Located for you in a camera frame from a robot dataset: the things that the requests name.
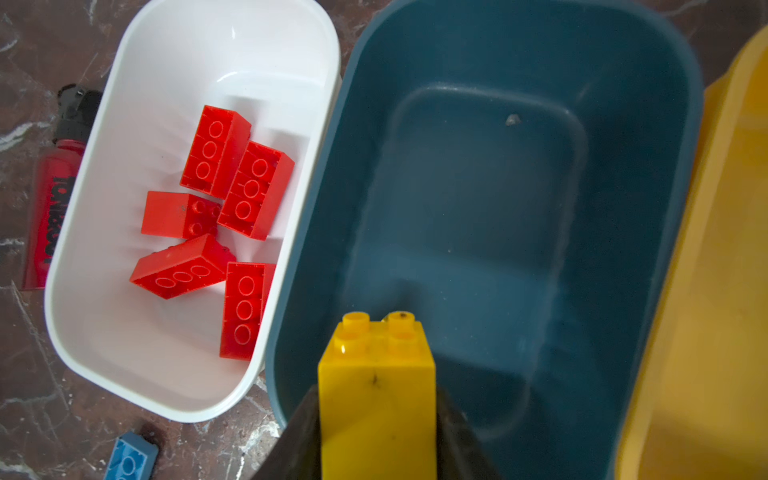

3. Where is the blue brick upright centre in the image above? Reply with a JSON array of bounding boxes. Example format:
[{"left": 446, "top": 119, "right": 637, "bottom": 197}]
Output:
[{"left": 104, "top": 432, "right": 159, "bottom": 480}]

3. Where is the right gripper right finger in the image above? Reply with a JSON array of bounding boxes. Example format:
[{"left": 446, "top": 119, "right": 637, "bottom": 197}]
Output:
[{"left": 436, "top": 388, "right": 502, "bottom": 480}]

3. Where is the yellow plastic bin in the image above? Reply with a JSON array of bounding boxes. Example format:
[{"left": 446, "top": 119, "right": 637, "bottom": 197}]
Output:
[{"left": 614, "top": 30, "right": 767, "bottom": 479}]

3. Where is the white plastic bin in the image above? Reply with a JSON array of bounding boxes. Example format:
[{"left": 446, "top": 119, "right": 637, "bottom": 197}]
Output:
[{"left": 44, "top": 1, "right": 341, "bottom": 423}]

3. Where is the yellow square brick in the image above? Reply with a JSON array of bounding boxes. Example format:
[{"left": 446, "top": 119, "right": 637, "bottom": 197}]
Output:
[{"left": 318, "top": 311, "right": 438, "bottom": 479}]

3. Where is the teal plastic bin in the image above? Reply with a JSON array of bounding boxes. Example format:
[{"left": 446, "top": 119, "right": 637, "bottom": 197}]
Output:
[{"left": 265, "top": 1, "right": 703, "bottom": 479}]

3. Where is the small red square brick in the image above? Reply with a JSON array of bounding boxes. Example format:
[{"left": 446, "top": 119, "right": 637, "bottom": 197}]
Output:
[{"left": 141, "top": 191, "right": 221, "bottom": 240}]

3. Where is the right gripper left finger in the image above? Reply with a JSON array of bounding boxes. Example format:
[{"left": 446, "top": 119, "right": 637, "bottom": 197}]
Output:
[{"left": 251, "top": 385, "right": 322, "bottom": 480}]

